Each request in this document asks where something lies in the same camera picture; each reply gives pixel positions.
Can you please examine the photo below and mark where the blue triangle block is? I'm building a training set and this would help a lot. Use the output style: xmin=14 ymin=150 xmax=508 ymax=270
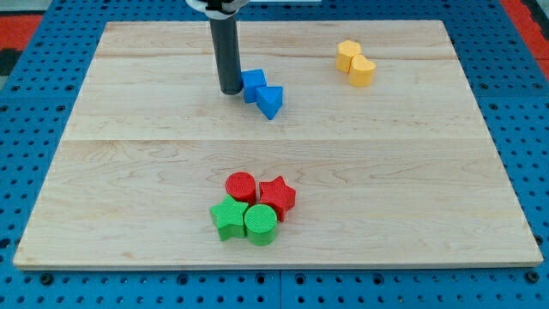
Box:
xmin=256 ymin=86 xmax=283 ymax=120

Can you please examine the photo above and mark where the red cylinder block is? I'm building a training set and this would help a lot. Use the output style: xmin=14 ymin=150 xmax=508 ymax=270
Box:
xmin=225 ymin=172 xmax=256 ymax=206

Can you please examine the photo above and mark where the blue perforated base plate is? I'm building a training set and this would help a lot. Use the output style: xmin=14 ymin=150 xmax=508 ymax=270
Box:
xmin=1 ymin=1 xmax=548 ymax=308

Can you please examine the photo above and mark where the green star block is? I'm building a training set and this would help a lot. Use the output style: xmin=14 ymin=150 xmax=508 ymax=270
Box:
xmin=209 ymin=194 xmax=249 ymax=241

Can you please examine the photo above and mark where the yellow heart block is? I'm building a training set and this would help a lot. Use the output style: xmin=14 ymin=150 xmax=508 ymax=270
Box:
xmin=348 ymin=54 xmax=377 ymax=88

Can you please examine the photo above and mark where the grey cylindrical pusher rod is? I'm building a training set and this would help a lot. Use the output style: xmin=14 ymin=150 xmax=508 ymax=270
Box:
xmin=209 ymin=16 xmax=243 ymax=95

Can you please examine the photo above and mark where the red star block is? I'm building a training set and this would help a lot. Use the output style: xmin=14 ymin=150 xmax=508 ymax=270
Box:
xmin=259 ymin=176 xmax=297 ymax=222

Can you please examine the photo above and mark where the green cylinder block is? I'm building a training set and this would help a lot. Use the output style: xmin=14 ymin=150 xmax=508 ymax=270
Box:
xmin=244 ymin=204 xmax=278 ymax=246

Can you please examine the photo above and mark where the wooden board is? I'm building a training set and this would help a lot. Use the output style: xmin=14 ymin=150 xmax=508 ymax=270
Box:
xmin=14 ymin=20 xmax=543 ymax=270

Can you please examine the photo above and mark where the yellow hexagon block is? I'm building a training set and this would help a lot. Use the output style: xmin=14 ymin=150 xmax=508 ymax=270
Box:
xmin=335 ymin=40 xmax=362 ymax=73

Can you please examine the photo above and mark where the blue cube block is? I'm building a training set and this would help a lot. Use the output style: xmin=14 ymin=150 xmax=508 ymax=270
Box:
xmin=241 ymin=69 xmax=267 ymax=103

